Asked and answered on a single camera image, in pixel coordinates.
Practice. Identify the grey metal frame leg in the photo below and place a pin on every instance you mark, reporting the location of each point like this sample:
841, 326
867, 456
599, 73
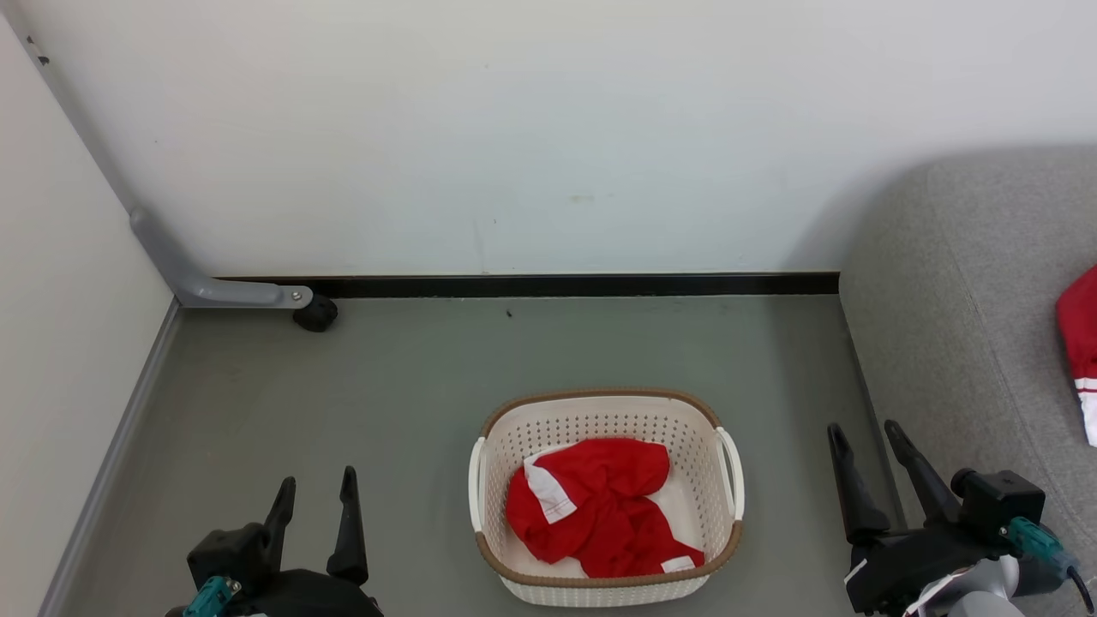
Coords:
214, 293

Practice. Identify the grey panel bottom rail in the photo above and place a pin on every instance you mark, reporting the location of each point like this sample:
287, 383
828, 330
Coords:
107, 480

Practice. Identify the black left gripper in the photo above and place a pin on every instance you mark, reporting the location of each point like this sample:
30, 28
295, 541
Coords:
308, 597

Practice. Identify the red garment with striped hem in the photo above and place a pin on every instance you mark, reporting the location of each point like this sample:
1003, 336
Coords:
1082, 334

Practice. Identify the black caster wheel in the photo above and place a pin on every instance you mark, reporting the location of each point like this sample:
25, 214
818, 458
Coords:
315, 314

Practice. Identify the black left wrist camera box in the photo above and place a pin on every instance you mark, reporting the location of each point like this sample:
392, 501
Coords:
227, 553

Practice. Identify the red garment with white collar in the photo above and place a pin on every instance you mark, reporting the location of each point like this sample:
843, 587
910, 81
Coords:
608, 506

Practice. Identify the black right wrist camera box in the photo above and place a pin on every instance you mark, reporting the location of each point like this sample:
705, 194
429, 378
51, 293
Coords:
998, 501

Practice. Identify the white laundry basket brown rim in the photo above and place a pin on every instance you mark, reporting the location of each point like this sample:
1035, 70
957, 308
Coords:
600, 411

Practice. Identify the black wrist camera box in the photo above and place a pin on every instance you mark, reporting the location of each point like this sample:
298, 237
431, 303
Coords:
998, 501
227, 553

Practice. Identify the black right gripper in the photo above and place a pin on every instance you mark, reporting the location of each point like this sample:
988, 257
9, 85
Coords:
908, 561

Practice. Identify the grey fabric sofa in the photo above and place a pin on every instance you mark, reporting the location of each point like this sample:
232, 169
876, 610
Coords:
960, 343

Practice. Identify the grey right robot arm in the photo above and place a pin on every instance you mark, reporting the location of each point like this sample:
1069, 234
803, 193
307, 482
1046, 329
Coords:
977, 596

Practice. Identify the black baseboard strip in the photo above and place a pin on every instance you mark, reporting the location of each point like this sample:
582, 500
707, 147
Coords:
566, 285

